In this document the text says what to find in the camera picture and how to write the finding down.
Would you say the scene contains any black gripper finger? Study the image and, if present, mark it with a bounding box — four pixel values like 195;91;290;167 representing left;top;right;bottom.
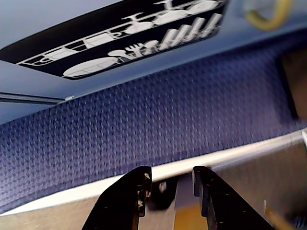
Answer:
83;166;153;230
193;165;274;230

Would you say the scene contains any blue textured floor mat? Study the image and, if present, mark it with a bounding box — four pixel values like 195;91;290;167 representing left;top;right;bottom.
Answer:
0;40;307;214

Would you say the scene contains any blue wooden toy kitchen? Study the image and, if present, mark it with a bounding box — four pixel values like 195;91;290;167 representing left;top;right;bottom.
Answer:
0;0;307;125

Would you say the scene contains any blue dishwasher door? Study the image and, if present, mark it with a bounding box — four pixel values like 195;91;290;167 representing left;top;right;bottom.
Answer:
0;0;307;99

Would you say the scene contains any gold dishwasher handle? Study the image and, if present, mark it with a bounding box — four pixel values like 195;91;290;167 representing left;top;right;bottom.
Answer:
243;0;293;31

